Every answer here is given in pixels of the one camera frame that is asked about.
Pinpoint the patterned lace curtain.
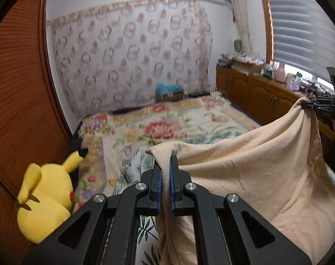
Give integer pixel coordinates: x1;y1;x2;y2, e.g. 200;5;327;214
46;0;214;118

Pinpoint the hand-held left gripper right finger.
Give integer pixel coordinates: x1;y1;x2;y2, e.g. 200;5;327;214
170;155;313;265

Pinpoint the pink bottle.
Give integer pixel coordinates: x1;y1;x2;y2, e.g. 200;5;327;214
275;63;286;82

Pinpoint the leaf-print bed sheet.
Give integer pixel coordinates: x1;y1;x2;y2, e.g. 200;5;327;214
112;134;241;265

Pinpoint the wooden window frame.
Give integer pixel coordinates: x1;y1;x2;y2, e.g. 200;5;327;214
257;0;275;64

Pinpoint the peach printed t-shirt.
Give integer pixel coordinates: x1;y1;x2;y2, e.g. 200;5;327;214
145;97;335;265

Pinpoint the floral cloth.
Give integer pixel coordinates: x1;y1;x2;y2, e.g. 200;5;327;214
225;54;264;64

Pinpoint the small cardboard box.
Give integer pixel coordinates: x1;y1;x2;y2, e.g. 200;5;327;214
156;90;184;102

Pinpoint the wooden louvered wardrobe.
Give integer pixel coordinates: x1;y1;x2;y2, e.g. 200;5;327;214
0;0;74;265

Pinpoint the open cardboard box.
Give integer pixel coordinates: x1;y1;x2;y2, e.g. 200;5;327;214
234;61;262;74

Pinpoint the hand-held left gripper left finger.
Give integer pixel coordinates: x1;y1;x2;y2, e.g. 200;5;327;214
21;156;164;265

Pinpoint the wooden cabinet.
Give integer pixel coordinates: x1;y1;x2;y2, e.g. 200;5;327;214
216;65;335;144

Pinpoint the purple plastic bag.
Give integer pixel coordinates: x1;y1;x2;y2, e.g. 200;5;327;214
286;73;302;91

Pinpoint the grey window blind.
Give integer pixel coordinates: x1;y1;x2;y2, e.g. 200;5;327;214
267;0;335;74

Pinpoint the light blue cloth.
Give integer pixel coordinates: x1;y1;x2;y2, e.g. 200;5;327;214
156;83;182;94

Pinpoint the cream bundled curtain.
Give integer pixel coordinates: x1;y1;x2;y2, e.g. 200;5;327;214
225;0;253;57

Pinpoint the yellow plush toy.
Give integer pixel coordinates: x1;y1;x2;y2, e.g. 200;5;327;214
17;148;88;245

